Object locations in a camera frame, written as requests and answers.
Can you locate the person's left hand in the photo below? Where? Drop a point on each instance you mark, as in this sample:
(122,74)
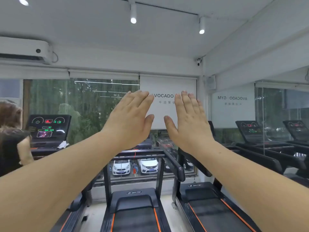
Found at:
(125,123)

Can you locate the person's right hand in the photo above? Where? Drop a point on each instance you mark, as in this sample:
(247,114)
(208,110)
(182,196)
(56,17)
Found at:
(190,130)

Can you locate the person's left little finger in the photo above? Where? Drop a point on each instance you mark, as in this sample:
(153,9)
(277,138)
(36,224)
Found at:
(126,100)

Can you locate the person's right thumb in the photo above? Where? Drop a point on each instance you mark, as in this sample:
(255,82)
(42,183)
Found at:
(171,125)

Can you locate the person's right middle finger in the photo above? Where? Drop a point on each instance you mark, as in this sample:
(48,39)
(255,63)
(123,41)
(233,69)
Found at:
(186,103)

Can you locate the person's left middle finger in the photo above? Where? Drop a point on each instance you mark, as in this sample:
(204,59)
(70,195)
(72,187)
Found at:
(141,100)

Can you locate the person's left thumb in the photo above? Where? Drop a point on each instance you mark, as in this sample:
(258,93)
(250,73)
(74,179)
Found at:
(147,123)

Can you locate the person's right little finger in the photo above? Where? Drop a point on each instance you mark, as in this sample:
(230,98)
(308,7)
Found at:
(202,111)

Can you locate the person's left forearm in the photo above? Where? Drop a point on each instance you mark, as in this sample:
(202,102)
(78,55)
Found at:
(48,181)

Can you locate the person's right forearm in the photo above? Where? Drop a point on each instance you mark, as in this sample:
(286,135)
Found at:
(256,186)

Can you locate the white printed roller blind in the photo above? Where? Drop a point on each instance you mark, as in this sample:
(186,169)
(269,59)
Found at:
(166,85)

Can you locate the white rolled-up roller blind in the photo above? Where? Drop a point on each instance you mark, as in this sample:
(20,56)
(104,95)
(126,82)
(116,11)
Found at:
(103,75)

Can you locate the white car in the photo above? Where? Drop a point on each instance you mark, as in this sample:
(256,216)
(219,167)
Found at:
(148,165)
(121,167)

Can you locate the white towel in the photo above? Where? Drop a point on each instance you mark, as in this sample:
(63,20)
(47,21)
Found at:
(63,144)

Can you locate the white ceiling spotlight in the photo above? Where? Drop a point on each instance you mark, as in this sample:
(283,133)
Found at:
(202,26)
(133,14)
(23,1)

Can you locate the black treadmill with lit console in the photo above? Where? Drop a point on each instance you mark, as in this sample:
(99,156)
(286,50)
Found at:
(48,128)

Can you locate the black treadmill with orange stripes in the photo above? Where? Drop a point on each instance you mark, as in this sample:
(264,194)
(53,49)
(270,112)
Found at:
(135,205)
(207,207)

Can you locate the black ceiling light track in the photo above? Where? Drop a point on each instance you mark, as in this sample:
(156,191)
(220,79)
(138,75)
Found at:
(169,8)

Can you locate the white wall speaker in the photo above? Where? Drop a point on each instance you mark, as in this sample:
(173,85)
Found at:
(210,82)

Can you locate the white security camera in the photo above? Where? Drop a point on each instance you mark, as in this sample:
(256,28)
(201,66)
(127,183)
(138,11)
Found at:
(199,61)

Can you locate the large wall mirror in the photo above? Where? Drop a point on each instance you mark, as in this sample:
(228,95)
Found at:
(265,113)

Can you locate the white wall air conditioner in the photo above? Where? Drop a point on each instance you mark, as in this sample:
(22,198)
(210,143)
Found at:
(21,49)

